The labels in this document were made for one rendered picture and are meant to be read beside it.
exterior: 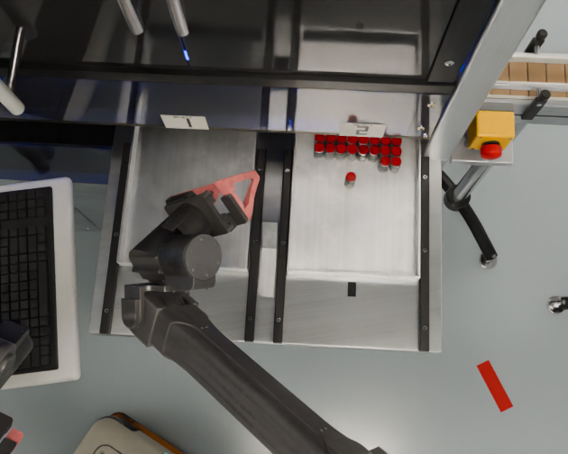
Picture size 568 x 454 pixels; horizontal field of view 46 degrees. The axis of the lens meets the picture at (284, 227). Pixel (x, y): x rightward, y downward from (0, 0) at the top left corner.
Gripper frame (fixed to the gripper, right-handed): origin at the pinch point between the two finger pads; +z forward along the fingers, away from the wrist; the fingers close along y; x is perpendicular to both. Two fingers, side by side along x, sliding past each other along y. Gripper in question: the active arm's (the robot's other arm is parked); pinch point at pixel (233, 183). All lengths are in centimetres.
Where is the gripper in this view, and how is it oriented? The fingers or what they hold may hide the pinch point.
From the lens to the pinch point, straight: 98.4
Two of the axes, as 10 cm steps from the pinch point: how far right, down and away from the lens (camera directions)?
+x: -5.3, -7.9, -3.1
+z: 5.5, -6.0, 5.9
